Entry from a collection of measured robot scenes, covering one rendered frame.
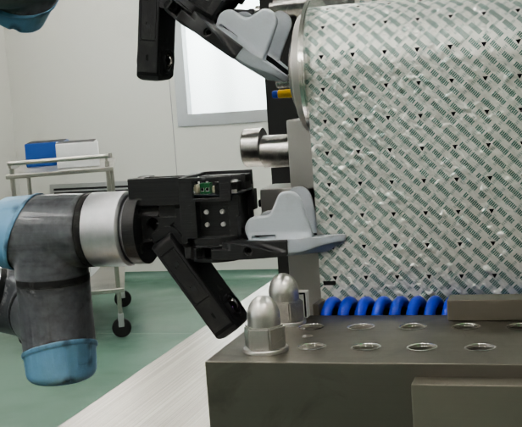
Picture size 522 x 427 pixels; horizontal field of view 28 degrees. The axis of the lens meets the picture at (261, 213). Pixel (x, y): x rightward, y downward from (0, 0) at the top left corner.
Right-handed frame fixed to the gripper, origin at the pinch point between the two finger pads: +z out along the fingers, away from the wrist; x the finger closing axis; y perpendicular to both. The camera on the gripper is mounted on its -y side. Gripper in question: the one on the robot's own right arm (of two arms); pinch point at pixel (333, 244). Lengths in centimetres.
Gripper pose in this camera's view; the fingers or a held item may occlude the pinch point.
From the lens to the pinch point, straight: 100.0
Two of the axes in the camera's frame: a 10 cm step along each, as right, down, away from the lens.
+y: -0.7, -9.9, -1.2
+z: 9.5, -0.3, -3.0
